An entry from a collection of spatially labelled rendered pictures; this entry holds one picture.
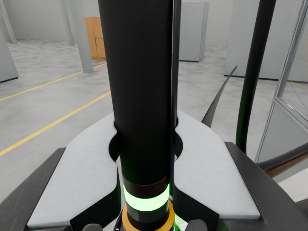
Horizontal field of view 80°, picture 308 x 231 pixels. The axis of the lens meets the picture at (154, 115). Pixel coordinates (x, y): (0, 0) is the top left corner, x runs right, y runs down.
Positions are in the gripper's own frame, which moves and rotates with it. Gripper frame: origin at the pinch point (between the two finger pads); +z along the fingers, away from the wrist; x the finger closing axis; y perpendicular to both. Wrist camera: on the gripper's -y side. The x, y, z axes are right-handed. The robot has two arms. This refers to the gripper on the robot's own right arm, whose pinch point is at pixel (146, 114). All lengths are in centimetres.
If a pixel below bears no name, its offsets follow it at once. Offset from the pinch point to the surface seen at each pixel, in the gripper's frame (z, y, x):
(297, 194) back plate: 14.8, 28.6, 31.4
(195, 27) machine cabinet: 689, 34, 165
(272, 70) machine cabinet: 447, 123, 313
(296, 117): 81, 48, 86
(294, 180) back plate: 17.8, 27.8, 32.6
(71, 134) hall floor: 222, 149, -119
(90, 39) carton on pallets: 806, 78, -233
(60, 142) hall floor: 204, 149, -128
